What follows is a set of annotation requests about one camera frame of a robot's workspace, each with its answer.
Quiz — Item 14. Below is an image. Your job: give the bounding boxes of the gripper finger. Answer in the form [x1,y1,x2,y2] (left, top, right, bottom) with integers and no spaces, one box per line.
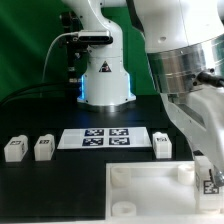
[209,169,224,187]

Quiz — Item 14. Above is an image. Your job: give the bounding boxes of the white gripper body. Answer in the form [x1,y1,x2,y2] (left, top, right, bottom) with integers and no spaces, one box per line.
[161,86,224,170]

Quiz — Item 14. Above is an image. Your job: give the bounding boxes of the white square tabletop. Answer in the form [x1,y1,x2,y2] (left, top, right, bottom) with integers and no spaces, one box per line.
[105,161,224,224]

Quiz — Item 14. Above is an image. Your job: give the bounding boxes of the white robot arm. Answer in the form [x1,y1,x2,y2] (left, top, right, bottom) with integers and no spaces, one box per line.
[62,0,224,187]

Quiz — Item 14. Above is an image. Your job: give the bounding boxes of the white sheet with tags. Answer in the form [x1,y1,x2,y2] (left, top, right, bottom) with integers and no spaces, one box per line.
[58,127,152,149]

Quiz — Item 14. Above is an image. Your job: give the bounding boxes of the white cable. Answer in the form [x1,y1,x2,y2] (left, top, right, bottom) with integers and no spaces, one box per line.
[39,32,80,98]

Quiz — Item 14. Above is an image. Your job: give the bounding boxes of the black cables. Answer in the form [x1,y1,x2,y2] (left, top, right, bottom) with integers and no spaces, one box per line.
[0,81,79,106]

